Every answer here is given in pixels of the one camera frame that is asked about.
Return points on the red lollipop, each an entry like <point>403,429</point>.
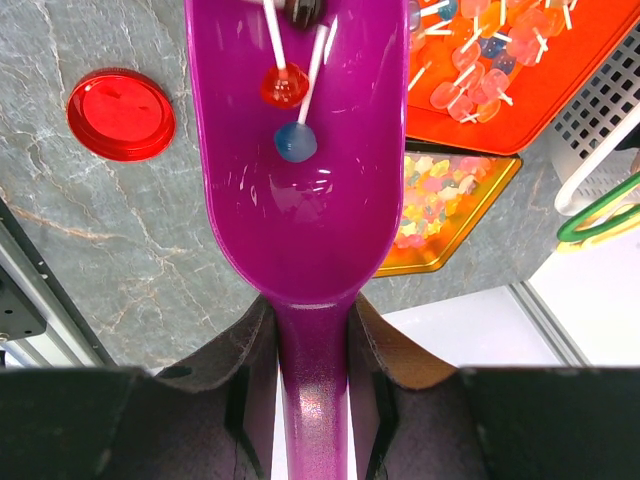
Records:
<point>284,85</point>

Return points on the dark lollipop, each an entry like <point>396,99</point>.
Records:
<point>303,14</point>

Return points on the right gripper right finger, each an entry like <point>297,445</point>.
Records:
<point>410,415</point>

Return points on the red jar lid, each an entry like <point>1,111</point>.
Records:
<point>121,115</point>

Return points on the white plastic basket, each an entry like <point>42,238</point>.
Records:
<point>582,138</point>

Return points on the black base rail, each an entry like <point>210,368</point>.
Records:
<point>40,324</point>

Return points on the blue lollipop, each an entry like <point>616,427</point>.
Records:
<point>296,141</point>

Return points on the purple plastic scoop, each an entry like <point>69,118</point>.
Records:
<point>306,235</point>

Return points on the green clothes hanger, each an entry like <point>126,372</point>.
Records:
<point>569,231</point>

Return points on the orange tray of lollipops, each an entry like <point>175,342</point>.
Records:
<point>490,75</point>

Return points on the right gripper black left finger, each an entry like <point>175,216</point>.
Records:
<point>241,365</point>

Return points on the yellow clothes hanger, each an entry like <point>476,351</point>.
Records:
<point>619,221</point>

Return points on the gold tin of gummies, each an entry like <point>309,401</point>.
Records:
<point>447,191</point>

